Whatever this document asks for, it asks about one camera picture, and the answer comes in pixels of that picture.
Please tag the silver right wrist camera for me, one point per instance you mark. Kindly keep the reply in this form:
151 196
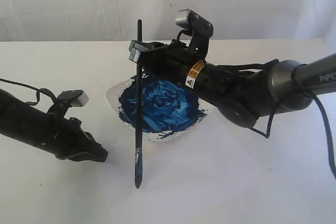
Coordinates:
190 20

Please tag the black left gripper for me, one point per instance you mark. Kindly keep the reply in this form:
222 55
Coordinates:
67 140

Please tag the white paper sheet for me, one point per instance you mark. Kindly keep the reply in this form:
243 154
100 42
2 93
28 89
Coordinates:
181 178

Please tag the black paintbrush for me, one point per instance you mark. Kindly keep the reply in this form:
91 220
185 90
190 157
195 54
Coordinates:
138 170

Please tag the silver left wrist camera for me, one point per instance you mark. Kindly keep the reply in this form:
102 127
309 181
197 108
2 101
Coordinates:
74 98

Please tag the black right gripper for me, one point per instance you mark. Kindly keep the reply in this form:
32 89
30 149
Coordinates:
172 63

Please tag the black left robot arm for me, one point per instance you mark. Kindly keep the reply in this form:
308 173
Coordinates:
20 120

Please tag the white tray with blue paint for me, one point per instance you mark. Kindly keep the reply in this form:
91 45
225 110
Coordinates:
168 110

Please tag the white backdrop cloth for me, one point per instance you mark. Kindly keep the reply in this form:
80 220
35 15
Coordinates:
57 20

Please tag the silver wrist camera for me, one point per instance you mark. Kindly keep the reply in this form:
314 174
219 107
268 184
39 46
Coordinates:
190 20
74 98

